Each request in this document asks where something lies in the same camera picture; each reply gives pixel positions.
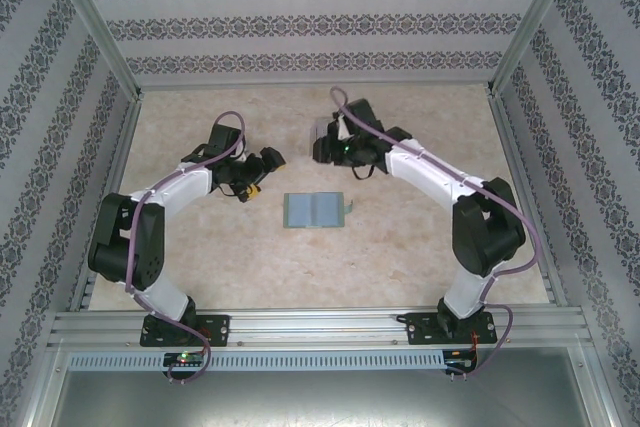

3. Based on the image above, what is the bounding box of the aluminium side rail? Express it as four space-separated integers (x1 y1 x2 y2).
69 94 144 311
488 94 569 308

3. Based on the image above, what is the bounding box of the grey metal sheet panel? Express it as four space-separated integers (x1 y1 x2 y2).
29 346 614 427

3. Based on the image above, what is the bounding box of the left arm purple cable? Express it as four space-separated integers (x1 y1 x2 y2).
124 110 247 386

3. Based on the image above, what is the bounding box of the aluminium mounting rail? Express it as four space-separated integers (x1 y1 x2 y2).
47 307 587 348

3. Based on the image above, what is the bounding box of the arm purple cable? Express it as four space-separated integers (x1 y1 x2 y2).
124 110 247 386
329 86 544 379

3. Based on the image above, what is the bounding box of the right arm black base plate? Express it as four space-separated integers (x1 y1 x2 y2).
405 311 499 346

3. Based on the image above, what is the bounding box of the slotted grey cable duct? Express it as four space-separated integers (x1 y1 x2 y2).
67 350 447 371

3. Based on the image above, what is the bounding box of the aluminium frame post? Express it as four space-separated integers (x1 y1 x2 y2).
487 0 586 98
43 0 144 101

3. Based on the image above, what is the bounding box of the green card holder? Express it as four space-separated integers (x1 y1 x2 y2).
282 190 358 230

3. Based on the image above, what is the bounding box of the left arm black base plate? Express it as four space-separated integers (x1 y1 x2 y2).
139 314 231 348

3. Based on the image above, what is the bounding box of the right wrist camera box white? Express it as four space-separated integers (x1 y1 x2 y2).
327 114 352 142

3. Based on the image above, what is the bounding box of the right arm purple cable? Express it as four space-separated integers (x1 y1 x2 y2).
329 86 544 379

